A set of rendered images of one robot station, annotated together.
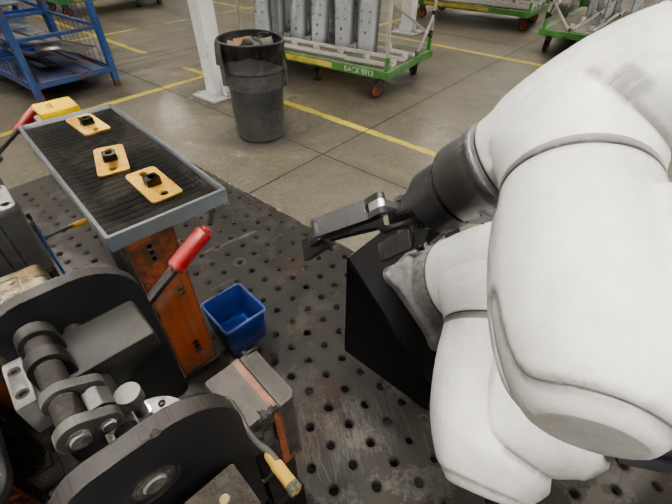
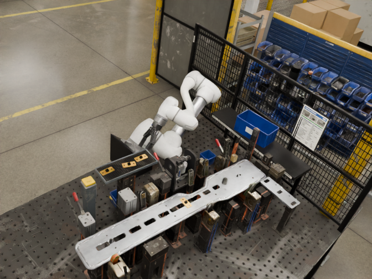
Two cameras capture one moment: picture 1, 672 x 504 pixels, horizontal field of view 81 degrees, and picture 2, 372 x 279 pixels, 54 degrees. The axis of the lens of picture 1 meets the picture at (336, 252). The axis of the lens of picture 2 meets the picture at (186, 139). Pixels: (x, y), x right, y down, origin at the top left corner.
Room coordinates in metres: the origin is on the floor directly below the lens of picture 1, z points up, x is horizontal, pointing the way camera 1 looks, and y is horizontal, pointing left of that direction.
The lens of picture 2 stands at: (0.22, 1.94, 2.72)
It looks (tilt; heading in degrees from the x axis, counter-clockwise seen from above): 38 degrees down; 268
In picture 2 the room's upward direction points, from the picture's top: 10 degrees clockwise
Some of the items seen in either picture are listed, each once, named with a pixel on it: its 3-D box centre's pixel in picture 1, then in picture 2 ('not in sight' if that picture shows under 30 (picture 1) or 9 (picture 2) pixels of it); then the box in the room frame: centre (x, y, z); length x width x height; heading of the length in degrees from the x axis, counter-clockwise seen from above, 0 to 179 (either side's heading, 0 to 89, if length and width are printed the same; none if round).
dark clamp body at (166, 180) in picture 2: not in sight; (161, 196); (0.25, 0.27, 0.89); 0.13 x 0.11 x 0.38; 133
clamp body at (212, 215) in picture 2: not in sight; (207, 230); (-0.07, 0.48, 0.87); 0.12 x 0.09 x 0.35; 133
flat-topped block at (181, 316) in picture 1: (161, 280); (125, 191); (0.49, 0.31, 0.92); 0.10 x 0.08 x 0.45; 43
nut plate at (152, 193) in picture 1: (152, 180); (140, 157); (0.41, 0.22, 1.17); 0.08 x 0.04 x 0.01; 43
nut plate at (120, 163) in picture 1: (109, 156); (129, 164); (0.48, 0.30, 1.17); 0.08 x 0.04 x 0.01; 29
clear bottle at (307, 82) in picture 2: not in sight; (305, 83); (-0.65, -0.44, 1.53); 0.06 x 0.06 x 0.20
